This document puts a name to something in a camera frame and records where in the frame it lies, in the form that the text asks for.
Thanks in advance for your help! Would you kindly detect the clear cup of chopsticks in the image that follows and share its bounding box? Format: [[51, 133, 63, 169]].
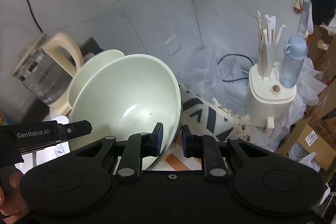
[[256, 10, 286, 77]]

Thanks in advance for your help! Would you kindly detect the patterned table cloth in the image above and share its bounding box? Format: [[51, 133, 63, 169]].
[[153, 85, 250, 171]]

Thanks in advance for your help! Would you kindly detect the pale green bowl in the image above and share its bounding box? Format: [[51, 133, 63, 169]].
[[67, 50, 125, 109], [68, 54, 182, 170]]

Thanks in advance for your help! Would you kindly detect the white wall socket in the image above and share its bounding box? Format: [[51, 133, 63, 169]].
[[165, 35, 181, 56]]

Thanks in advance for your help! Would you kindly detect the blue water bottle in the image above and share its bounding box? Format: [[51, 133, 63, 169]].
[[280, 36, 308, 89]]

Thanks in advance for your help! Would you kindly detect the cardboard box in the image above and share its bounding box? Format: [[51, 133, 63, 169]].
[[276, 118, 335, 171]]

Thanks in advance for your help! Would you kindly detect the glass electric kettle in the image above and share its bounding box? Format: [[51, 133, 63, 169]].
[[11, 33, 84, 118]]

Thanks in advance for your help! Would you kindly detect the person's left hand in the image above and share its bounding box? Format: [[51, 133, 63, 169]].
[[1, 168, 29, 223]]

